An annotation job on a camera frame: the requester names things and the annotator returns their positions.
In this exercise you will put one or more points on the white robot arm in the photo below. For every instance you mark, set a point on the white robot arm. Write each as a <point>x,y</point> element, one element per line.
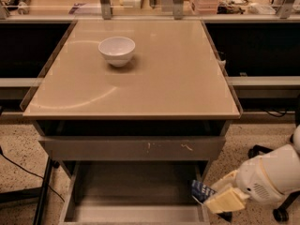
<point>283,166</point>

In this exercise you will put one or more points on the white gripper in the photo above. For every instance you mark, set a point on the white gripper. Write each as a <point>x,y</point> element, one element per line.
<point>253,180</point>

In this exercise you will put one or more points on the grey metal post right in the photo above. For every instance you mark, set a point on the grey metal post right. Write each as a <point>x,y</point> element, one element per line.
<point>178,9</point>

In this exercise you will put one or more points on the black metal stand leg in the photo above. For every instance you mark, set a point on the black metal stand leg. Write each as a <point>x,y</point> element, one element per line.
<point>39,193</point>

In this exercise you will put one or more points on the grey metal post left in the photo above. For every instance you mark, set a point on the grey metal post left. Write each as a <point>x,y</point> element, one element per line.
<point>106,9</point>

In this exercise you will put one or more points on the white ceramic bowl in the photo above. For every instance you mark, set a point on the white ceramic bowl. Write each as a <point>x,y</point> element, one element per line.
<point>117,51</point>

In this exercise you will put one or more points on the blue rxbar blueberry packet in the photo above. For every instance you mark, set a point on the blue rxbar blueberry packet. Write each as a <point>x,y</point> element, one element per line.
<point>201,192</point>

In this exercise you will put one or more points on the grey open middle drawer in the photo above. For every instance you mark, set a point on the grey open middle drawer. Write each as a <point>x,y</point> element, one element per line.
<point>132,193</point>

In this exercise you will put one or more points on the grey metal post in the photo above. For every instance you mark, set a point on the grey metal post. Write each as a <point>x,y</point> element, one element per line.
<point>106,9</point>
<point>178,9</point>

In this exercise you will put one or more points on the grey top drawer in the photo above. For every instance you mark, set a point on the grey top drawer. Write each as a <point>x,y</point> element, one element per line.
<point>132,148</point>

